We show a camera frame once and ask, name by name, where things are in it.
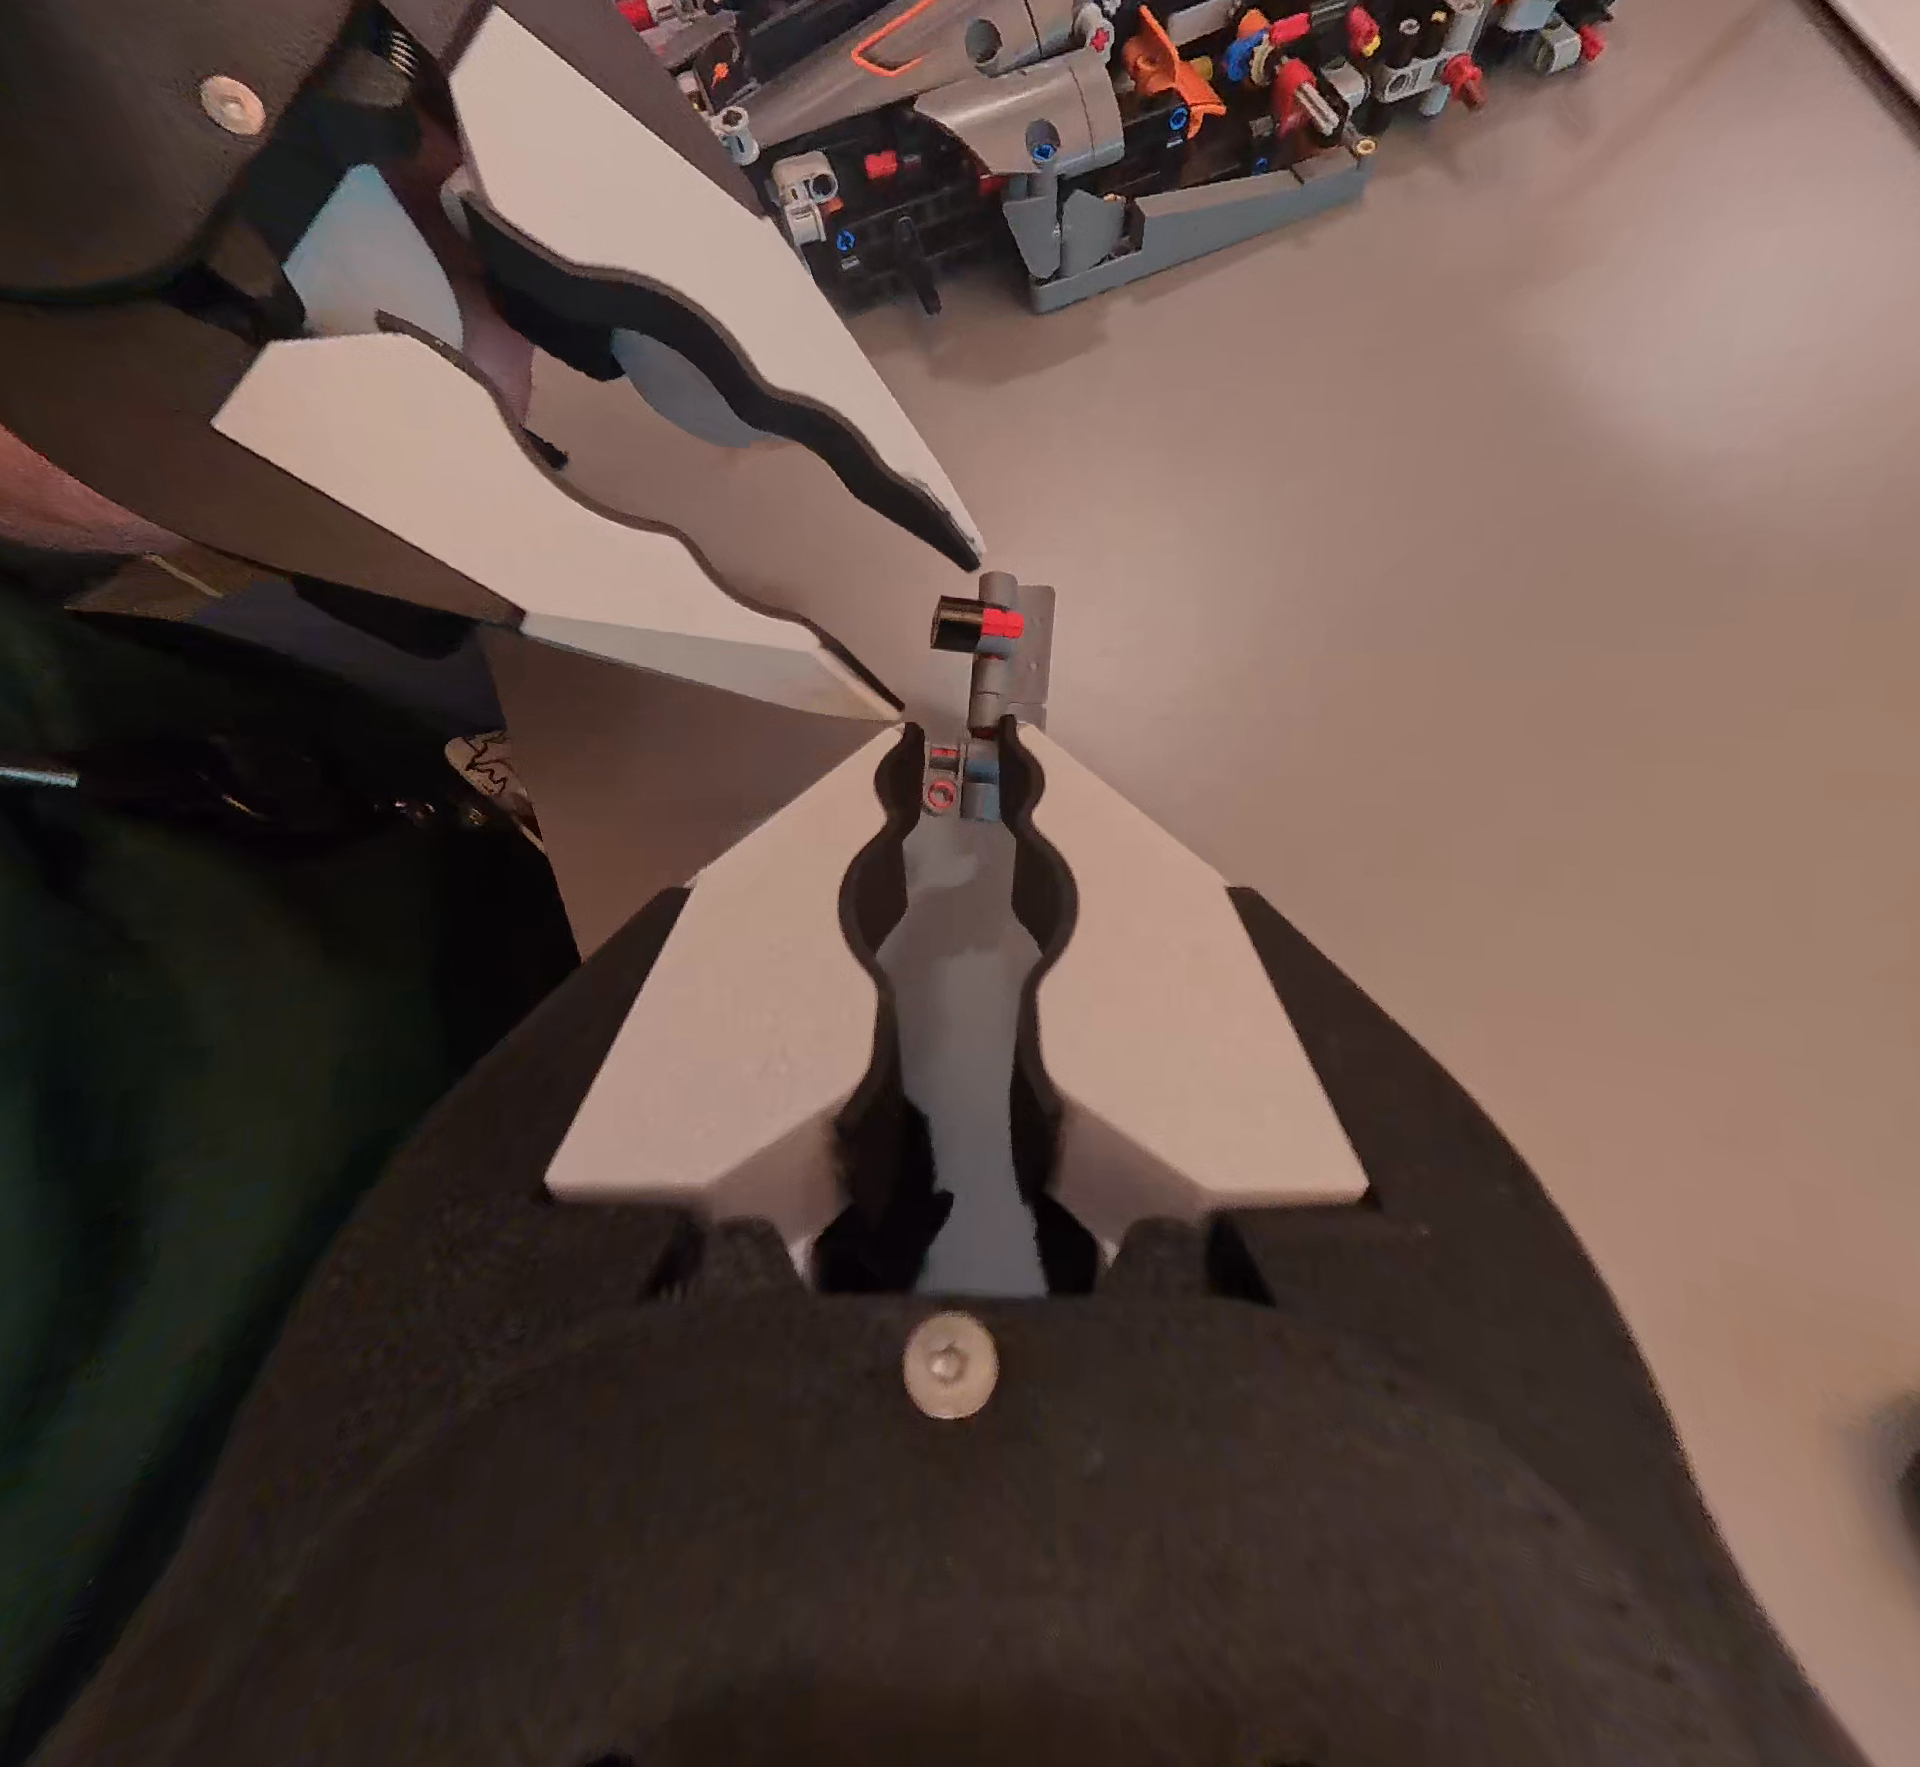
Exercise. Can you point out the person's green shirt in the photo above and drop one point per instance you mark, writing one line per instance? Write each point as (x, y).
(181, 1122)

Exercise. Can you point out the grey black lego car model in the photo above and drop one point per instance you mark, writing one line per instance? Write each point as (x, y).
(1125, 43)

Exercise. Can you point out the grey lego subassembly red pins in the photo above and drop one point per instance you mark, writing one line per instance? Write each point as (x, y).
(1009, 658)

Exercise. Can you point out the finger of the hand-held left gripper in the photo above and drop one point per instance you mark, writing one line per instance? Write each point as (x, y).
(451, 476)
(631, 176)

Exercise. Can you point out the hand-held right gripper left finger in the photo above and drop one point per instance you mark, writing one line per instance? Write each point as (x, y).
(735, 1048)

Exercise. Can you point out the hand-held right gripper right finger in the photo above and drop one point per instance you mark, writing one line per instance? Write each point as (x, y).
(1184, 1048)

